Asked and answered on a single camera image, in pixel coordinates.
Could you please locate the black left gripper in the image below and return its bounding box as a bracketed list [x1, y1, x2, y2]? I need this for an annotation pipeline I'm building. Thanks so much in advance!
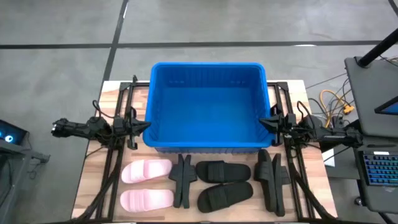
[112, 107, 152, 150]

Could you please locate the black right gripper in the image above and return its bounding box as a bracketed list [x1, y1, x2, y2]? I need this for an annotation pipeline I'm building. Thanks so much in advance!
[259, 105, 298, 146]

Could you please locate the pink slide sandal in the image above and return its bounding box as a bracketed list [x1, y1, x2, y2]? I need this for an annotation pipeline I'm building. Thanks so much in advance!
[121, 159, 173, 184]
[119, 188, 175, 213]

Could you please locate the blue plastic bin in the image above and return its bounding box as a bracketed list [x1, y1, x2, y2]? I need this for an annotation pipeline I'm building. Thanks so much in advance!
[142, 62, 276, 154]

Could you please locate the white paper sheet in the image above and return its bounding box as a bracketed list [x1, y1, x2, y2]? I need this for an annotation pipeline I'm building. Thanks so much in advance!
[322, 148, 336, 167]

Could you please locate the grey desk top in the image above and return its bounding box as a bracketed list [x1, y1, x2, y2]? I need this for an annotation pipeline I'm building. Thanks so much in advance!
[344, 55, 398, 138]

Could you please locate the tablet screen with black rim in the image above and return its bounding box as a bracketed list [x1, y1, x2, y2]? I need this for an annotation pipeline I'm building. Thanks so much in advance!
[374, 95, 398, 116]

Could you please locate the backlit laptop keyboard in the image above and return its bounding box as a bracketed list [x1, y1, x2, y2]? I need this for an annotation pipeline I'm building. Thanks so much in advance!
[362, 151, 398, 187]

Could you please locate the black pole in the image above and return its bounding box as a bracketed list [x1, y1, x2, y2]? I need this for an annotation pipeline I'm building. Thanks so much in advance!
[357, 27, 398, 68]

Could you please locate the computer with blue light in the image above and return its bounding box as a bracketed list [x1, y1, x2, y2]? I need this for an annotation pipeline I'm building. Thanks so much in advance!
[0, 119, 27, 146]

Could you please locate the grey metal stand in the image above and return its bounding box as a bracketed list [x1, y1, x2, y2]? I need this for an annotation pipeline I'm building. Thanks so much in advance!
[0, 139, 50, 224]

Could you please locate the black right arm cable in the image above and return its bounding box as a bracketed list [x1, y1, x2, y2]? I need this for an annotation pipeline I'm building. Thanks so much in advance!
[296, 100, 317, 126]

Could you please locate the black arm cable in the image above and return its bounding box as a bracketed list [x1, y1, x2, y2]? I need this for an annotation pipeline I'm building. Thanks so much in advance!
[296, 100, 317, 126]
[92, 99, 116, 121]

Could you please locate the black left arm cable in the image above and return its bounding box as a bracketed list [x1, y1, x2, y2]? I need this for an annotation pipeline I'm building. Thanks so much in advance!
[92, 99, 116, 121]

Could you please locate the yellow cable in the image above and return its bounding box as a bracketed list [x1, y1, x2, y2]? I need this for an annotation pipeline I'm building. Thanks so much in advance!
[320, 89, 355, 128]

